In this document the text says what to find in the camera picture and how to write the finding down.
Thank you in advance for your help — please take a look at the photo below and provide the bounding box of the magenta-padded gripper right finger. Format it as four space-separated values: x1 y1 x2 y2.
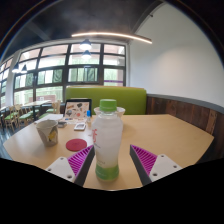
129 143 184 187

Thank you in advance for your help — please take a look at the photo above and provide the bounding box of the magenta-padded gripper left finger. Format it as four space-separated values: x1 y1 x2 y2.
44 144 96 187

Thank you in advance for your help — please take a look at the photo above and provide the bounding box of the round red coaster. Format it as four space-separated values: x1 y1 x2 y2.
65 138 88 153

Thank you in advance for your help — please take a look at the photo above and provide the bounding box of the clear green-capped drink bottle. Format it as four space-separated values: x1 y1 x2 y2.
91 98 124 183

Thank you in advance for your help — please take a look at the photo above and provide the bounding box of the paper cup with brown swirl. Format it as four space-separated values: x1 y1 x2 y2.
34 119 60 148

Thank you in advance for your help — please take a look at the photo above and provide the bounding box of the small white printed card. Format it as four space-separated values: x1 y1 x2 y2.
73 122 87 131

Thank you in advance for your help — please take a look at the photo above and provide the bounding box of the white paper sheet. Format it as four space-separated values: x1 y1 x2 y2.
38 113 64 123

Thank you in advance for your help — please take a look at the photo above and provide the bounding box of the small blue-capped bottle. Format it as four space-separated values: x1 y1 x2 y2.
86 110 92 128

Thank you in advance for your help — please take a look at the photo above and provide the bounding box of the group of wooden chairs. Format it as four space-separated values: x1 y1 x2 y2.
0 99 63 133

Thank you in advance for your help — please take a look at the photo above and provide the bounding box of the light wooden dining table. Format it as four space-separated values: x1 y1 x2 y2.
21 99 53 108

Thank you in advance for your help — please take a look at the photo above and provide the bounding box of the green upholstered bench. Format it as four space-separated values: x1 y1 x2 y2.
64 85 148 116

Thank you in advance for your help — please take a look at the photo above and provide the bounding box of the black framed grid window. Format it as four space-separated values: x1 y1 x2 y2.
0 41 128 108

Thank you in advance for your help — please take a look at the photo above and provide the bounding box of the group of pendant lamps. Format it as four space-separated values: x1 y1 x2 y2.
11 38 93 74

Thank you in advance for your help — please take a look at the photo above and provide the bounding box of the long linear hanging light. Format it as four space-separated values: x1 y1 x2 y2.
70 31 153 45

